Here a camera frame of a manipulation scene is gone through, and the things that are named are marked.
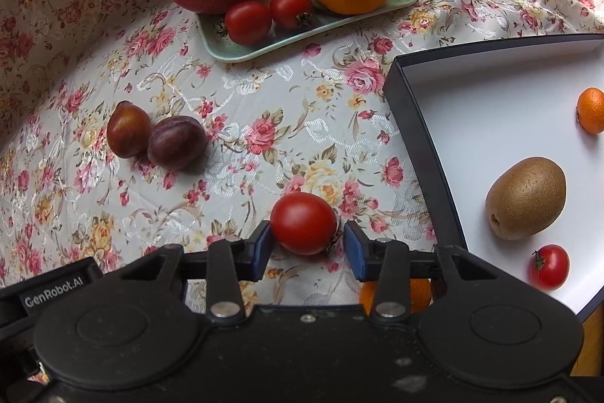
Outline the pale green tray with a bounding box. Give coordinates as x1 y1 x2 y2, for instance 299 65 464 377
197 0 418 63

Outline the red cherry tomato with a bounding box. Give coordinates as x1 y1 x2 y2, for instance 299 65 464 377
270 192 338 256

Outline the cherry tomato on tray left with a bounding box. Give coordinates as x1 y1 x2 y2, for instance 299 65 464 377
224 1 272 46

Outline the dark purple plum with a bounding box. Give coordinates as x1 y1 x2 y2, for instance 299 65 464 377
148 116 206 171

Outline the floral tablecloth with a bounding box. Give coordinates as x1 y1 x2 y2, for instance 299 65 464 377
1 0 603 286

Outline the reddish brown plum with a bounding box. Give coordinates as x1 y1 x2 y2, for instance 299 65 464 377
106 100 153 159

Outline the black box white inside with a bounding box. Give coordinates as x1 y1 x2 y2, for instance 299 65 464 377
384 35 603 319

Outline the cherry tomato on tray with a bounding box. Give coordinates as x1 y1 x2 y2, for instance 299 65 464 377
269 0 313 29
224 1 272 46

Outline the small tangerine in box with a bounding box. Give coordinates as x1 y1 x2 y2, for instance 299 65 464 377
576 87 604 135

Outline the tangerine under gripper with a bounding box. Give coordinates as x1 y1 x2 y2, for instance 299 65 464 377
358 278 432 314

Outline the cherry tomato in box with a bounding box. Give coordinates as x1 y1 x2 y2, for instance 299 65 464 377
528 244 570 290

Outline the cherry tomato on tray right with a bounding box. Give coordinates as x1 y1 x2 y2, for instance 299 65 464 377
269 0 313 29

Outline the brown kiwi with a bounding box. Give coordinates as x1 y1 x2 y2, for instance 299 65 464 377
485 156 567 241

